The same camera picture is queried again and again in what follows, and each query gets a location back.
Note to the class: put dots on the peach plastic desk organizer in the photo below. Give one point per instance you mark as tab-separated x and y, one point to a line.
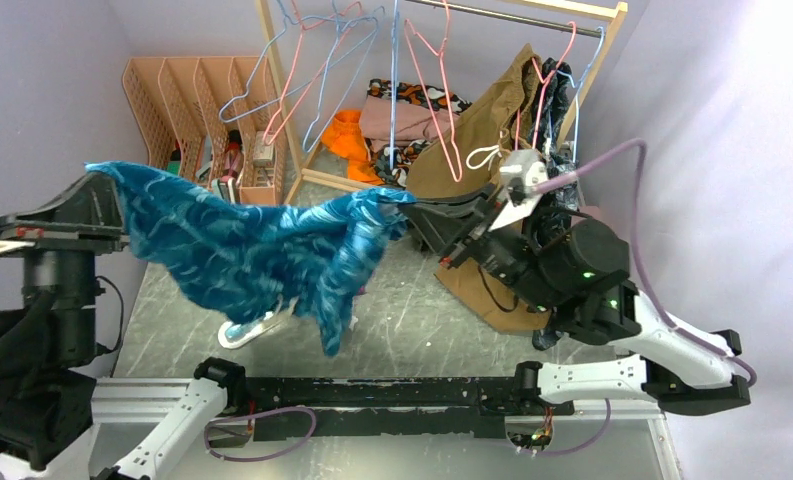
208	119

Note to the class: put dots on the blue leaf-print shorts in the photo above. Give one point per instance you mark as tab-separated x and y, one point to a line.
246	260

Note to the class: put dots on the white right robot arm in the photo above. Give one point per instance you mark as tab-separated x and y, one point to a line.
581	280

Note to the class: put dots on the brown hanging shorts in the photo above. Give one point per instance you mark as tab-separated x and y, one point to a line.
467	162

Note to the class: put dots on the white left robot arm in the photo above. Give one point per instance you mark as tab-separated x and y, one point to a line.
47	429

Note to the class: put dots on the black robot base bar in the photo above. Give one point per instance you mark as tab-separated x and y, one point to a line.
479	406

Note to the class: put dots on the toothbrush blister pack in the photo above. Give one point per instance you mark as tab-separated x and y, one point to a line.
234	336

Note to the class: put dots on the black orange patterned garment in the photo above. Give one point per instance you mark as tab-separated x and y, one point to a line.
392	162

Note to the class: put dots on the pink wire hanger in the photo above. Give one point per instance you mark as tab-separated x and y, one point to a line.
439	105

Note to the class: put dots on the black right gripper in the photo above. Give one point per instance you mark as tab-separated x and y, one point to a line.
441	222

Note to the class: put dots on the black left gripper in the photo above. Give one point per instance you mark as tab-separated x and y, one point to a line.
86	213

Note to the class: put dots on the dark patterned hanging garment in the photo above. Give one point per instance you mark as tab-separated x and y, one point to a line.
546	114

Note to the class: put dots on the wooden clothes rack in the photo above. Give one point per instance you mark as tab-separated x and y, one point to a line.
610	22

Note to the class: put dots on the pink folded garment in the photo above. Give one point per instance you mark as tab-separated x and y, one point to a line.
412	122

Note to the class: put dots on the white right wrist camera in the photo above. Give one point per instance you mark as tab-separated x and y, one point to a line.
521	173

